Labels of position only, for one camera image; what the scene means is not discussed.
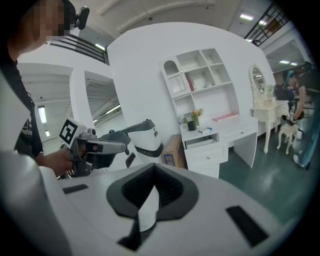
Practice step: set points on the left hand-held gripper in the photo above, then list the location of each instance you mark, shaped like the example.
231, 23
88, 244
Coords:
82, 147

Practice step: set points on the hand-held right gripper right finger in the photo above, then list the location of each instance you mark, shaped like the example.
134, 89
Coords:
212, 200

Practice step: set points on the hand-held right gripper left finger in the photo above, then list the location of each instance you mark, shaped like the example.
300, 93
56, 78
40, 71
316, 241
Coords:
95, 215

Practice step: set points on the small blue white item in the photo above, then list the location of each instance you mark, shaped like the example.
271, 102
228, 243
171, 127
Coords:
205, 129

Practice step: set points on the person's left forearm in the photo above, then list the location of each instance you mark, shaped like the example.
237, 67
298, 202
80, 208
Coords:
45, 162

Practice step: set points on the wide white desk drawer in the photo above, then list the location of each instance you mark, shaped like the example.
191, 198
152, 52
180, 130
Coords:
240, 132

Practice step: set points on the person's left hand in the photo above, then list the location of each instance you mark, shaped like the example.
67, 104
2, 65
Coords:
62, 162

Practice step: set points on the cardboard box with blue print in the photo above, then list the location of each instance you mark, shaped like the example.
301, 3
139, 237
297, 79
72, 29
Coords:
173, 152

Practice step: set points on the small white flower plant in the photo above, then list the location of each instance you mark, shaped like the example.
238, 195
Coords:
183, 120

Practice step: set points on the white desk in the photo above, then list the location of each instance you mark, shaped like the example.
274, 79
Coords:
225, 147

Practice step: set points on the black pen pot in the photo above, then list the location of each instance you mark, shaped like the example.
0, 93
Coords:
191, 126

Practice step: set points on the orange flowers in vase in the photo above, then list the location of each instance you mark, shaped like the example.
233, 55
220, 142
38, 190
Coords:
197, 115

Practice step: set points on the red book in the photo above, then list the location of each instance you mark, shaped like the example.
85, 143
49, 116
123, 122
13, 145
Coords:
191, 84

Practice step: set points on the flat pink pad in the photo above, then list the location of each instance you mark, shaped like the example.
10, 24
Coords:
225, 117

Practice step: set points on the white hutch shelf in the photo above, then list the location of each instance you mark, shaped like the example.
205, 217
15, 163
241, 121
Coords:
200, 80

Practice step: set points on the cream stool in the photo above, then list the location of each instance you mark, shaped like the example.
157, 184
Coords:
287, 132

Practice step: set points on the ceiling light panel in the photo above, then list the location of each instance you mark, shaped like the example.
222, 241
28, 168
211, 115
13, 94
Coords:
41, 114
285, 61
246, 17
100, 46

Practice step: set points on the cream vanity table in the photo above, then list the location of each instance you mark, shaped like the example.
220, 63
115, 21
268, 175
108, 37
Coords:
268, 110

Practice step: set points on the black metal railing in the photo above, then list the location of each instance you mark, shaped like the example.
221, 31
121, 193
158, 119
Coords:
80, 48
267, 22

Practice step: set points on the person's torso in black shirt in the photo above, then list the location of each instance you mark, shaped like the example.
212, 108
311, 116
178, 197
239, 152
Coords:
20, 112

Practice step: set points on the oval vanity mirror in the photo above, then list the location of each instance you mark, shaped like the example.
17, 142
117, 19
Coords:
257, 77

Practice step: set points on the person's head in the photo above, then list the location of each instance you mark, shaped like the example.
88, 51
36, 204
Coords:
37, 22

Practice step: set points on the black head-worn camera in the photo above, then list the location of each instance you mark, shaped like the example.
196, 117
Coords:
82, 18

